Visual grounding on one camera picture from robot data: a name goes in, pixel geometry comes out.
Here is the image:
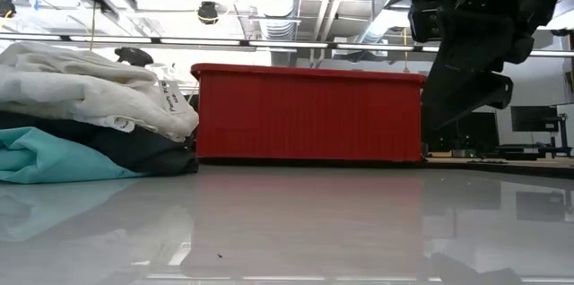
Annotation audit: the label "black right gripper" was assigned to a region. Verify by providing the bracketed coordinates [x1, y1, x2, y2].
[420, 0, 561, 132]

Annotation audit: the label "small white cloth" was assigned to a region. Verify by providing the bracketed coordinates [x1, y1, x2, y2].
[0, 41, 201, 143]

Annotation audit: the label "black garment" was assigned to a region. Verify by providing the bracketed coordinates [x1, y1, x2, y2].
[0, 109, 201, 177]

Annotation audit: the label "teal drawstring shorts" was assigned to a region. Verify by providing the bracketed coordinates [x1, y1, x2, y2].
[0, 125, 152, 186]

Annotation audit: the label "red plastic laundry basket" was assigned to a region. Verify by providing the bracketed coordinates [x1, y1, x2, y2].
[190, 62, 428, 163]

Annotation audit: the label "large dark monitor screen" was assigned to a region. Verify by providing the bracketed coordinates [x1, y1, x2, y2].
[423, 111, 500, 156]

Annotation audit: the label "spray bottle with grey trigger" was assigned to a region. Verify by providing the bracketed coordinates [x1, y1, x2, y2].
[114, 47, 155, 68]

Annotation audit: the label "small black monitor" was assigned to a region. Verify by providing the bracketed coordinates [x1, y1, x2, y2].
[510, 105, 560, 133]

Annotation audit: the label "white paper size tag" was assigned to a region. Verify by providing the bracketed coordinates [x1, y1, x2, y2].
[158, 79, 190, 115]

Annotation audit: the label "yellow hanging cable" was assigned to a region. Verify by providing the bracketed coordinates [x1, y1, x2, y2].
[87, 0, 101, 53]

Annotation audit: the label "black ceiling dome camera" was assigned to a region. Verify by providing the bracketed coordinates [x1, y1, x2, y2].
[197, 1, 220, 26]

